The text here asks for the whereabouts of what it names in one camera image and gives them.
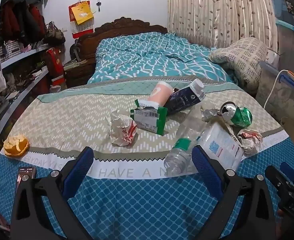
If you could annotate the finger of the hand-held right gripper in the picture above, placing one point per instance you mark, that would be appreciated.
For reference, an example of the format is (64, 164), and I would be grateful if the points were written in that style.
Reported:
(289, 171)
(274, 177)

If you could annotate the carved wooden headboard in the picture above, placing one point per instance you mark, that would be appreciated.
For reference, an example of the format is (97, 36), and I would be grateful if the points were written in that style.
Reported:
(117, 25)

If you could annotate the crushed green can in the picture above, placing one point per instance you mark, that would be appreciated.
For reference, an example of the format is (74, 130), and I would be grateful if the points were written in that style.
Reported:
(239, 117)

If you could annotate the teal beige patterned bedspread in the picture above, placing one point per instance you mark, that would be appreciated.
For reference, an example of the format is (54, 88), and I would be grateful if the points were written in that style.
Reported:
(74, 120)

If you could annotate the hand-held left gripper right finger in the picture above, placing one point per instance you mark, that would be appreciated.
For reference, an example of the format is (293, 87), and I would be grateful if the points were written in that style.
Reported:
(206, 170)

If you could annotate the red yellow wall calendar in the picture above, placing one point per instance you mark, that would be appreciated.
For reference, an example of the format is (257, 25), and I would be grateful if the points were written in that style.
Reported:
(80, 17)

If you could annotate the teal white patterned quilt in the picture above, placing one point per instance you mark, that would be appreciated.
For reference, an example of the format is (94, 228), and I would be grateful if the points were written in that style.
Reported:
(157, 57)

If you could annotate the green snack wrapper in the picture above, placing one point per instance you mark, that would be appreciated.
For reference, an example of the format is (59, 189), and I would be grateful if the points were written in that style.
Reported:
(147, 118)

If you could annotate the clear plastic bottle green label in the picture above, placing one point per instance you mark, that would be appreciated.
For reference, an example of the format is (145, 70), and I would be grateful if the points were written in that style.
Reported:
(179, 155)

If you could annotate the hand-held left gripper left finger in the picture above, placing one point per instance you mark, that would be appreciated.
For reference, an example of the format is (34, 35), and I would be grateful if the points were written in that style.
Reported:
(78, 170)

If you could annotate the silver foil wrapper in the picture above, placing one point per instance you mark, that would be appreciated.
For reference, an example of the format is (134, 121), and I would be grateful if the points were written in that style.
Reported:
(209, 113)

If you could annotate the metal storage shelf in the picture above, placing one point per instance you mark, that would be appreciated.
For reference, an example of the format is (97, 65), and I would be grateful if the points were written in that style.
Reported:
(19, 57)

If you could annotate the hanging red dark clothes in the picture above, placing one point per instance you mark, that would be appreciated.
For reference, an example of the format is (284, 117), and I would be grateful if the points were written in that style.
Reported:
(22, 22)

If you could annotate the hanging key pendant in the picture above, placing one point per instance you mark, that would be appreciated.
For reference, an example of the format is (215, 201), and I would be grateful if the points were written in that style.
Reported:
(98, 3)

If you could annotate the white red paper wrapper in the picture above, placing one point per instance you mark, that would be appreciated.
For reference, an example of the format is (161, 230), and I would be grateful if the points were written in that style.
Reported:
(123, 130)
(249, 140)

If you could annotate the orange peel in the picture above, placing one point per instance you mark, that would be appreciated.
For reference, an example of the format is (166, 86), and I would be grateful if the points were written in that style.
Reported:
(15, 146)

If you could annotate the brown patterned handbag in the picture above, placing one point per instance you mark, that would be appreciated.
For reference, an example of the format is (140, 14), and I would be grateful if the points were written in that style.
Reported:
(54, 35)

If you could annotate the black smartphone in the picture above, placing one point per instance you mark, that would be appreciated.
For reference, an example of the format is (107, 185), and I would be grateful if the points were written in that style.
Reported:
(28, 172)

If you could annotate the white enamel mug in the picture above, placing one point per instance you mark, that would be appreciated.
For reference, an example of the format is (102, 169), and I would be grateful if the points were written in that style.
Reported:
(271, 56)

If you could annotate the white tissue packet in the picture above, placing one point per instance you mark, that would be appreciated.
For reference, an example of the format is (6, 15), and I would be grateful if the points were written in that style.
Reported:
(219, 145)

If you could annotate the wooden nightstand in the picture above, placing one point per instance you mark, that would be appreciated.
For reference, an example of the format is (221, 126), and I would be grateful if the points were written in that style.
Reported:
(79, 72)

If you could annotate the dark blue drink carton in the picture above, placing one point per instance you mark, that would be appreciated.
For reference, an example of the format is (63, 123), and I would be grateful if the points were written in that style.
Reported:
(181, 100)

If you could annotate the beige leaf print curtain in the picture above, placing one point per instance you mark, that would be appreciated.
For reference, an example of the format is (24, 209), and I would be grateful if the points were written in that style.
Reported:
(216, 10)

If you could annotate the pink paper cup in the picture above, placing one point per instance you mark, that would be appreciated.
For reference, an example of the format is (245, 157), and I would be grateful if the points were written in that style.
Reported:
(159, 93)

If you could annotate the folded checked blanket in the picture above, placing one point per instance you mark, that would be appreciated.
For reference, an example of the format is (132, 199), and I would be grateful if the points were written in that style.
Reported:
(241, 57)

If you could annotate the beige trash bin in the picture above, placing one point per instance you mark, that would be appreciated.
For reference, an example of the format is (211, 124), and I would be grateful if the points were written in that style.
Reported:
(291, 132)

